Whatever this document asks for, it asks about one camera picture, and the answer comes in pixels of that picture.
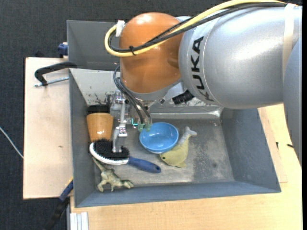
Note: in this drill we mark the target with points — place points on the black cylinder on white bracket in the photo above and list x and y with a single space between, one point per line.
182 97

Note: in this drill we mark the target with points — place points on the grey metal bin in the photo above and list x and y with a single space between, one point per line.
211 152

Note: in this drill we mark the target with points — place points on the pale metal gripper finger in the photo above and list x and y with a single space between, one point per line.
117 142
115 110

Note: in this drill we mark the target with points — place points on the yellow-green plush whale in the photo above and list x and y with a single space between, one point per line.
176 156

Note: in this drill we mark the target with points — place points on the blue bowl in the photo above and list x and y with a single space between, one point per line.
159 138

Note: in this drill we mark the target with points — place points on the green toy dinosaur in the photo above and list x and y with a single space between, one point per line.
110 177

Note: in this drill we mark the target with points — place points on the orange cup with black rim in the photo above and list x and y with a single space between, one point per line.
99 126

